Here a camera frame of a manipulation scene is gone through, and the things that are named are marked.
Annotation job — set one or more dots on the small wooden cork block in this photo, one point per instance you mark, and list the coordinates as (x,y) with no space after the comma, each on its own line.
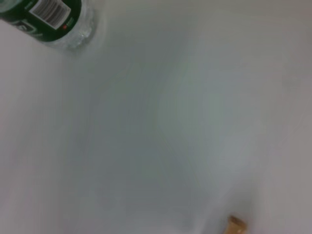
(236,225)

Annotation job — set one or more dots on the clear green-label water bottle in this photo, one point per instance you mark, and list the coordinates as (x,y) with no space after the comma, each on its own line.
(48,19)

